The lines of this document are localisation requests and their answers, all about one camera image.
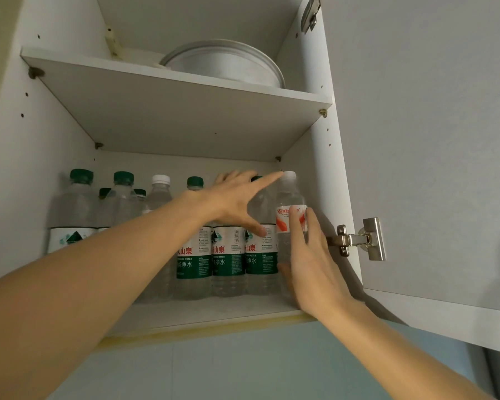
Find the white plastic basin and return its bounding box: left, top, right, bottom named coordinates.
left=158, top=39, right=286, bottom=89

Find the group of bottles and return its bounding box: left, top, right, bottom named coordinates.
left=46, top=168, right=281, bottom=303

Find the person's left hand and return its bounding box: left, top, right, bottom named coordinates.
left=183, top=170, right=285, bottom=238

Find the metal door hinge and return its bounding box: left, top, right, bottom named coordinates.
left=327, top=217, right=387, bottom=262
left=301, top=0, right=330, bottom=35

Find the grey wall cabinet door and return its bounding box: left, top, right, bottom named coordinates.
left=321, top=0, right=500, bottom=357

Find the person's right hand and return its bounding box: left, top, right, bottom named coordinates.
left=277, top=206, right=366, bottom=319

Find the white wall cabinet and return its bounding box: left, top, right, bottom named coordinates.
left=0, top=0, right=363, bottom=344

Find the person's left forearm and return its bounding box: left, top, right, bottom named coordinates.
left=0, top=195, right=213, bottom=400

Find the person's right forearm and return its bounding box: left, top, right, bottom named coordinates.
left=314, top=302, right=497, bottom=400

